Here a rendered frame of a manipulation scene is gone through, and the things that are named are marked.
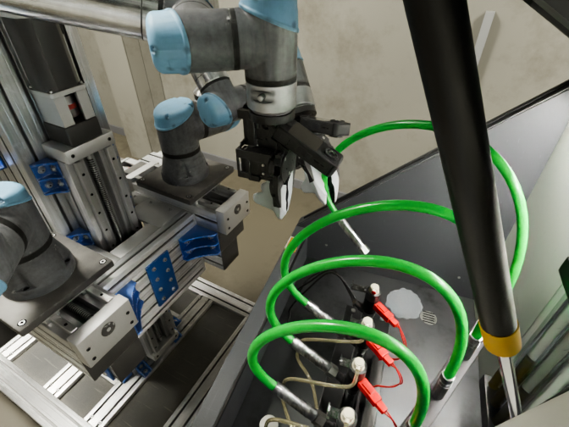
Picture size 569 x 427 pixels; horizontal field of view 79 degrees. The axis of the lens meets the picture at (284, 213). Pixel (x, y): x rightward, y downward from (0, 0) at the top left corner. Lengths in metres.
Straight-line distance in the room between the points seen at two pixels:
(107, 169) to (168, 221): 0.24
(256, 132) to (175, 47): 0.17
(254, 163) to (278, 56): 0.17
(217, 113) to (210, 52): 0.31
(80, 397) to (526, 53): 2.55
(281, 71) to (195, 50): 0.11
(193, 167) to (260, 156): 0.57
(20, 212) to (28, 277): 0.15
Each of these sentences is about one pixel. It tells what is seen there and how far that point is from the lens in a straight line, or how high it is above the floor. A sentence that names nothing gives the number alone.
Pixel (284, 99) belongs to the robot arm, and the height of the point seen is 1.46.
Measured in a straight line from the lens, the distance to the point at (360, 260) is 0.42.
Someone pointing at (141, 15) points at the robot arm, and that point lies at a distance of 0.61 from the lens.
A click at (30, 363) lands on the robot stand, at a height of 0.21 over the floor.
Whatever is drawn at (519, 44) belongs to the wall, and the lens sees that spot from 2.23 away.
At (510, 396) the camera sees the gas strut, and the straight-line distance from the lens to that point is 0.29.
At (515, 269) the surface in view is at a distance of 0.64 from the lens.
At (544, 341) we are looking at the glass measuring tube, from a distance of 0.67.
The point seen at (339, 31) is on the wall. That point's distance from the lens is 2.38.
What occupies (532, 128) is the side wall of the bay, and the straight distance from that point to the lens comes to 0.86.
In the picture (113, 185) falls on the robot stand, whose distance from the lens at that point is 1.08.
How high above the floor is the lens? 1.64
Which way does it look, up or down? 38 degrees down
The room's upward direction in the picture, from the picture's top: straight up
